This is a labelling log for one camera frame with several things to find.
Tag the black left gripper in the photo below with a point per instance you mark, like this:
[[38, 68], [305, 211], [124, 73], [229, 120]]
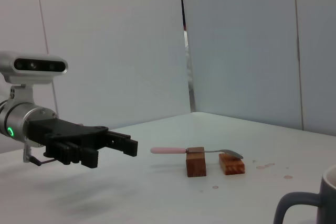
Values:
[[65, 130]]

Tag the dark grey ceramic mug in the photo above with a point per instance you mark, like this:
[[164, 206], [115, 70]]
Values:
[[326, 203]]

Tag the dark brown wooden block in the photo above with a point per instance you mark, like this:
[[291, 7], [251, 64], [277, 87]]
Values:
[[196, 165]]

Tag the orange ridged wooden block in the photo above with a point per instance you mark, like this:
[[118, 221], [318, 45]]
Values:
[[232, 167]]

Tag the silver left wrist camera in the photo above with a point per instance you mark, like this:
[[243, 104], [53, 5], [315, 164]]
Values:
[[39, 65]]

